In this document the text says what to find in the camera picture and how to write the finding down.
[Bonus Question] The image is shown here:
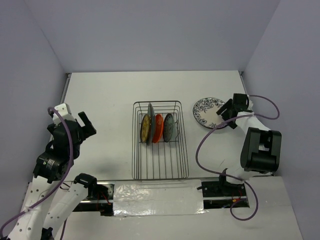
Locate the dark speckled plate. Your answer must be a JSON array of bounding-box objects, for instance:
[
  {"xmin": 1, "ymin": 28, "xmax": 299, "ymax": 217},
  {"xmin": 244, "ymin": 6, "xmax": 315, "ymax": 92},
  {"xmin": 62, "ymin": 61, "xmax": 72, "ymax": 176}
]
[{"xmin": 163, "ymin": 113, "xmax": 175, "ymax": 143}]

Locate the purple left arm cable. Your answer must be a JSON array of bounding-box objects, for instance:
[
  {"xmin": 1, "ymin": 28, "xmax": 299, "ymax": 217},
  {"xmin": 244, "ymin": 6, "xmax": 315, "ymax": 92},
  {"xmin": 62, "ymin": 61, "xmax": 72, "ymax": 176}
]
[{"xmin": 0, "ymin": 106, "xmax": 75, "ymax": 240}]

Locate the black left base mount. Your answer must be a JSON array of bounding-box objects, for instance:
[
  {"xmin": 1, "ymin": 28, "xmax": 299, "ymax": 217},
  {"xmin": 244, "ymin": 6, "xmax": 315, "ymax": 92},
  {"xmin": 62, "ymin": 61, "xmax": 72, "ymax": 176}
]
[{"xmin": 73, "ymin": 183, "xmax": 115, "ymax": 217}]

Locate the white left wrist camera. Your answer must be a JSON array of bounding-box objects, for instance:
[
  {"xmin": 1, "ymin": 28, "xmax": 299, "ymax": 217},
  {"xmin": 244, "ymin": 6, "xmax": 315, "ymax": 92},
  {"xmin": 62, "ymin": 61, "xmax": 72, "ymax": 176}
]
[{"xmin": 52, "ymin": 102, "xmax": 75, "ymax": 125}]

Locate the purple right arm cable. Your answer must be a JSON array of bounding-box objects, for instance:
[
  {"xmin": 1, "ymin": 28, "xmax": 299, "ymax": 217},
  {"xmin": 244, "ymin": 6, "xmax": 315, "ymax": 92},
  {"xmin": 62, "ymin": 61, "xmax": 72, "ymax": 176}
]
[{"xmin": 195, "ymin": 94, "xmax": 280, "ymax": 222}]

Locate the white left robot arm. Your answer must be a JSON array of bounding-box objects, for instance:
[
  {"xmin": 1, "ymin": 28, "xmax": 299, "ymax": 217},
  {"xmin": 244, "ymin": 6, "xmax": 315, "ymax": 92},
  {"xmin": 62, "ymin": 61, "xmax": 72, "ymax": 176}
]
[{"xmin": 0, "ymin": 107, "xmax": 98, "ymax": 240}]

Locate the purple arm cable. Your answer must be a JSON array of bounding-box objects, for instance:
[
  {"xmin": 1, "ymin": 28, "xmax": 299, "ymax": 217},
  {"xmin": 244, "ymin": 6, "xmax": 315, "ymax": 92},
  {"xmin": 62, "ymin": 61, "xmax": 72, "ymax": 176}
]
[
  {"xmin": 0, "ymin": 106, "xmax": 75, "ymax": 240},
  {"xmin": 195, "ymin": 94, "xmax": 280, "ymax": 222}
]

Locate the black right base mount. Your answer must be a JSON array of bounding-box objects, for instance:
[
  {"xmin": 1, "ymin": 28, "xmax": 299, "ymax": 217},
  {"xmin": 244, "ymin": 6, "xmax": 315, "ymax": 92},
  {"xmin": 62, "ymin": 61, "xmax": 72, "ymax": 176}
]
[{"xmin": 197, "ymin": 181, "xmax": 249, "ymax": 210}]

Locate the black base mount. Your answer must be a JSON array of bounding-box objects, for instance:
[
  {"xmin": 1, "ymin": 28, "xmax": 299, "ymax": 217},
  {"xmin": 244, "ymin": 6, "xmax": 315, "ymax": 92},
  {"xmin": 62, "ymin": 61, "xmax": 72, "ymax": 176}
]
[
  {"xmin": 197, "ymin": 181, "xmax": 249, "ymax": 210},
  {"xmin": 73, "ymin": 183, "xmax": 115, "ymax": 217}
]

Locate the orange plate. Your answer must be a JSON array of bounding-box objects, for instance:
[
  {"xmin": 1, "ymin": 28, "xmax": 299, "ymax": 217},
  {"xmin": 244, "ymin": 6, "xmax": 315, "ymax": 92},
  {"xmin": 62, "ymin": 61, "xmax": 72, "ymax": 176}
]
[{"xmin": 152, "ymin": 114, "xmax": 164, "ymax": 144}]

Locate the silver foil tape sheet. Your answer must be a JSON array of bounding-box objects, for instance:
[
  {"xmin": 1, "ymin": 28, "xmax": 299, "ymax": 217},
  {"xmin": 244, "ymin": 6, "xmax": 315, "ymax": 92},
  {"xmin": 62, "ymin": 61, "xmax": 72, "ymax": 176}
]
[{"xmin": 112, "ymin": 179, "xmax": 206, "ymax": 217}]

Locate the white blue floral plate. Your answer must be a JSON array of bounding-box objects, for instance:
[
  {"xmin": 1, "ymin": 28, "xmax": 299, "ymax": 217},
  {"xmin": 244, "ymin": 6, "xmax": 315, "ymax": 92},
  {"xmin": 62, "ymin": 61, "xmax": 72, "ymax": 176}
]
[{"xmin": 192, "ymin": 97, "xmax": 225, "ymax": 129}]

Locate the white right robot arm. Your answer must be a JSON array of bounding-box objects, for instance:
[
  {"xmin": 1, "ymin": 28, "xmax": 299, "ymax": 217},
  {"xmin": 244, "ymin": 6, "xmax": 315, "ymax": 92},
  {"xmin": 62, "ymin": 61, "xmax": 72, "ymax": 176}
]
[{"xmin": 216, "ymin": 93, "xmax": 282, "ymax": 196}]

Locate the grey plate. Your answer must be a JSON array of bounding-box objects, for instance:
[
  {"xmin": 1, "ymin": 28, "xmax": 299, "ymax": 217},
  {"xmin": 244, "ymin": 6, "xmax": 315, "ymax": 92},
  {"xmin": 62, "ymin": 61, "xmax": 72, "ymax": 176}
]
[{"xmin": 146, "ymin": 103, "xmax": 156, "ymax": 145}]

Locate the yellow patterned plate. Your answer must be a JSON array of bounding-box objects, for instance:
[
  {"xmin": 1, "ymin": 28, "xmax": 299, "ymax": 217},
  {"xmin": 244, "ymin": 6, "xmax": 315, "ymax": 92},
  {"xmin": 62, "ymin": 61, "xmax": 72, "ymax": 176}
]
[{"xmin": 140, "ymin": 114, "xmax": 151, "ymax": 143}]

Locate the grey wire dish rack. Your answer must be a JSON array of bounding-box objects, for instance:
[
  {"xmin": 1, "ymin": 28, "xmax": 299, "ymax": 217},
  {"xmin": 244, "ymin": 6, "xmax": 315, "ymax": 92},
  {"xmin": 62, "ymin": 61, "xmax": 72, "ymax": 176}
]
[{"xmin": 131, "ymin": 100, "xmax": 189, "ymax": 181}]

